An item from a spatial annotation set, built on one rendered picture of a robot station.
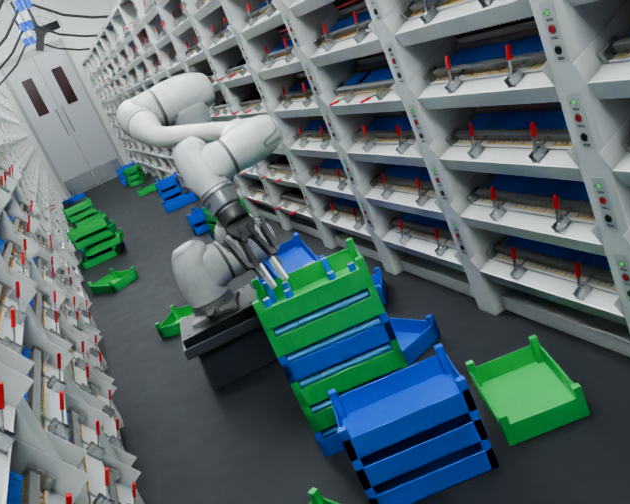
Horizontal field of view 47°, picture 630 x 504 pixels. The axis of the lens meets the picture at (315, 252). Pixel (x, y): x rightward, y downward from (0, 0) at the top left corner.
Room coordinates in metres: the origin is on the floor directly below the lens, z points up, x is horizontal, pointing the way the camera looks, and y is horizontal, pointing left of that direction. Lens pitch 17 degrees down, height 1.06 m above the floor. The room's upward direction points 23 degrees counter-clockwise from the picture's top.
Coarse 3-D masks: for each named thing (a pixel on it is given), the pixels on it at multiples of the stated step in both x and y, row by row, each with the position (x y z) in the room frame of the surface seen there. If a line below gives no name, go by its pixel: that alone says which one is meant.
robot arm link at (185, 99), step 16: (176, 80) 2.40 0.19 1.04; (192, 80) 2.40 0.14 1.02; (208, 80) 2.44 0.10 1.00; (160, 96) 2.36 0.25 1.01; (176, 96) 2.37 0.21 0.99; (192, 96) 2.38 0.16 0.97; (208, 96) 2.41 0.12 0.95; (176, 112) 2.37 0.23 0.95; (192, 112) 2.39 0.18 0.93; (208, 112) 2.44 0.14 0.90; (224, 256) 2.52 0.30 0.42; (256, 256) 2.55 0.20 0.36; (240, 272) 2.54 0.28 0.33
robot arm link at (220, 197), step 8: (224, 184) 1.83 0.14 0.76; (208, 192) 1.82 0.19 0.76; (216, 192) 1.82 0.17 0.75; (224, 192) 1.82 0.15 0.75; (232, 192) 1.83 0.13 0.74; (208, 200) 1.82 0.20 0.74; (216, 200) 1.81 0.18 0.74; (224, 200) 1.81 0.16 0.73; (232, 200) 1.82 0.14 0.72; (208, 208) 1.84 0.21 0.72; (216, 208) 1.81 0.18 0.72; (224, 208) 1.81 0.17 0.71; (216, 216) 1.85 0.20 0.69
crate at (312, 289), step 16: (352, 240) 1.88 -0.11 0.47; (336, 256) 1.90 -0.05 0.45; (352, 256) 1.88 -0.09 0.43; (304, 272) 1.90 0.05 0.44; (320, 272) 1.90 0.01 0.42; (336, 272) 1.90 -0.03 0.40; (352, 272) 1.70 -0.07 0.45; (368, 272) 1.70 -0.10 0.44; (256, 288) 1.89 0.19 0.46; (304, 288) 1.88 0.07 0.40; (320, 288) 1.70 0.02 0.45; (336, 288) 1.70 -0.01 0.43; (352, 288) 1.70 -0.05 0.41; (256, 304) 1.71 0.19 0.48; (272, 304) 1.86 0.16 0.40; (288, 304) 1.70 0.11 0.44; (304, 304) 1.70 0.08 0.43; (320, 304) 1.70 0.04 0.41; (272, 320) 1.71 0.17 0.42; (288, 320) 1.70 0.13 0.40
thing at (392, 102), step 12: (360, 60) 2.73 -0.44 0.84; (372, 60) 2.64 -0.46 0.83; (348, 72) 2.78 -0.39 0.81; (336, 84) 2.76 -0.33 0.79; (324, 96) 2.74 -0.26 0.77; (336, 96) 2.75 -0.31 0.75; (360, 96) 2.52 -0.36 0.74; (396, 96) 2.22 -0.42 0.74; (336, 108) 2.68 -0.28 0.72; (348, 108) 2.58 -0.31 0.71; (360, 108) 2.49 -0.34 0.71; (372, 108) 2.40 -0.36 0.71; (384, 108) 2.32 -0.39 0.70; (396, 108) 2.24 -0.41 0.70
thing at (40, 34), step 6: (30, 12) 8.91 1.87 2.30; (36, 24) 8.68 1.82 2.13; (48, 24) 8.69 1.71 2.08; (54, 24) 8.72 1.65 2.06; (18, 30) 8.58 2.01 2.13; (36, 30) 8.66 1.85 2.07; (42, 30) 8.70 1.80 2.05; (36, 36) 8.62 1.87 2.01; (42, 36) 8.67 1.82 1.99; (36, 42) 8.61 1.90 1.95; (42, 42) 8.66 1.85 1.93; (30, 48) 8.59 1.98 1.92; (36, 48) 8.65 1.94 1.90; (42, 48) 8.65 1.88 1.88; (54, 48) 8.65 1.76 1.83
